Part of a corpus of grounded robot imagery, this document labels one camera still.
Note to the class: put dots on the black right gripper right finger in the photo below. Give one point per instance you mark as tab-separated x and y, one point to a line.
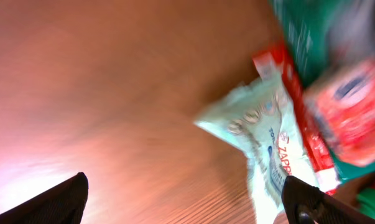
304	203

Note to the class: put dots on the red white stick packet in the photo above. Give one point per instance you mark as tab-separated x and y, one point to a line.
277	57

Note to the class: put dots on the teal white small packet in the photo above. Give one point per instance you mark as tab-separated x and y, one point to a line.
259	120

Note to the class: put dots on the green 3M glove package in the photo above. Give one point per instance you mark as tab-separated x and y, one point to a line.
324	35

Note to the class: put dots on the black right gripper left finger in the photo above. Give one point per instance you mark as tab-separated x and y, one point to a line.
62	204

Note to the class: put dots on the red white tissue pack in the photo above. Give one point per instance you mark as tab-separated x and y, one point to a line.
342	103

